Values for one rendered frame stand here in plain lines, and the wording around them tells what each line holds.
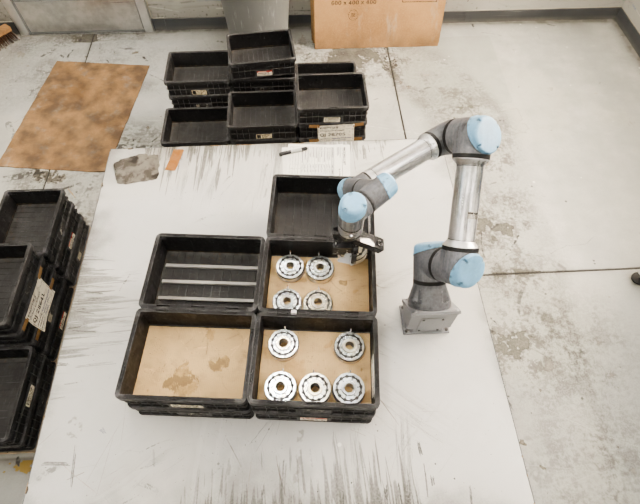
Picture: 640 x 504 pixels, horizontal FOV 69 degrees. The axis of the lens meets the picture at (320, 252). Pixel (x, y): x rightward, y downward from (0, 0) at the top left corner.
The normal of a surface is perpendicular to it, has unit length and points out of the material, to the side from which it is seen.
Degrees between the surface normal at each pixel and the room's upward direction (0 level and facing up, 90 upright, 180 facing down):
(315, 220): 0
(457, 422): 0
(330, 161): 0
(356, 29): 73
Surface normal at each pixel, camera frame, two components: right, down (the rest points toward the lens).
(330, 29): 0.07, 0.66
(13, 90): 0.00, -0.52
